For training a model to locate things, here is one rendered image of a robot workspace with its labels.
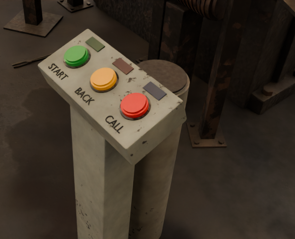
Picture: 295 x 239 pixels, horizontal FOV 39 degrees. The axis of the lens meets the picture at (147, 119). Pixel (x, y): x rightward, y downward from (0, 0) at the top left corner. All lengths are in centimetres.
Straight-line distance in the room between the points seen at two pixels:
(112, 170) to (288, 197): 76
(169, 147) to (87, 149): 21
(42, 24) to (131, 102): 143
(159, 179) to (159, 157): 8
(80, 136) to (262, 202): 74
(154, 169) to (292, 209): 57
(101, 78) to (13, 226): 67
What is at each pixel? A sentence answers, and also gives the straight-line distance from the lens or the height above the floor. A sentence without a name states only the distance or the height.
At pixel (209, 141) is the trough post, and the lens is 142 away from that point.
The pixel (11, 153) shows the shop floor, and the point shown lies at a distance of 137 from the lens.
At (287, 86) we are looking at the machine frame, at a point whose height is 7.
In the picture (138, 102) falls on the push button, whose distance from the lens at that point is 58.
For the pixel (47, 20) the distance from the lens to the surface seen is 202.
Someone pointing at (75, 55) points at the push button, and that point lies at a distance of 68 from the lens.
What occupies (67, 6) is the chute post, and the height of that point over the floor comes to 1.
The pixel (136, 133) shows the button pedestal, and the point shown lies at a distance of 57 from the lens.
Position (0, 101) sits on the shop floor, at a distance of 157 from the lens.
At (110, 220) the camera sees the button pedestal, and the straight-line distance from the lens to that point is 82.
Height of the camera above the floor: 98
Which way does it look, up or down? 42 degrees down
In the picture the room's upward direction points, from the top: 6 degrees clockwise
